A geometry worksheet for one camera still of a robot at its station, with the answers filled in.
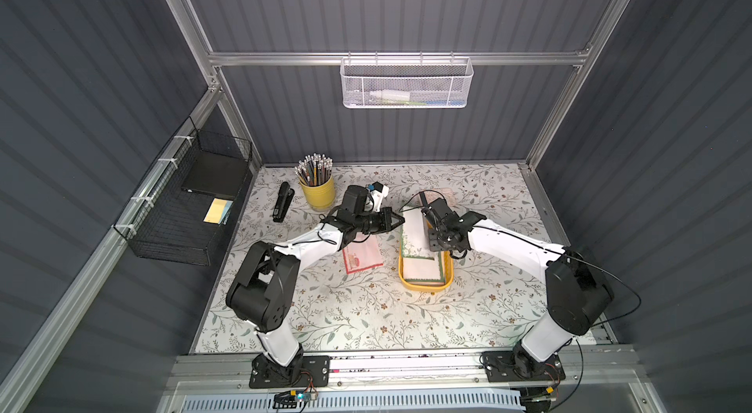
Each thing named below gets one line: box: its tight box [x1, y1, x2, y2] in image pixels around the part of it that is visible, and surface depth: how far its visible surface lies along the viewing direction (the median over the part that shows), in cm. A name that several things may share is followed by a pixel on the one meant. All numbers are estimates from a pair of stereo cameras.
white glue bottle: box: [369, 90, 411, 102], surface depth 93 cm
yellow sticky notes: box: [202, 197, 235, 226], surface depth 77 cm
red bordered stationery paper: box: [342, 232, 384, 275], surface depth 96 cm
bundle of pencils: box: [293, 152, 333, 186], surface depth 98 cm
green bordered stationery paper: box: [401, 208, 439, 262], surface depth 86 cm
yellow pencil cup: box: [299, 176, 336, 213], surface depth 98 cm
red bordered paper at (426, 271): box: [403, 250, 446, 286], surface depth 91 cm
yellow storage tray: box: [397, 219, 455, 293], surface depth 88 cm
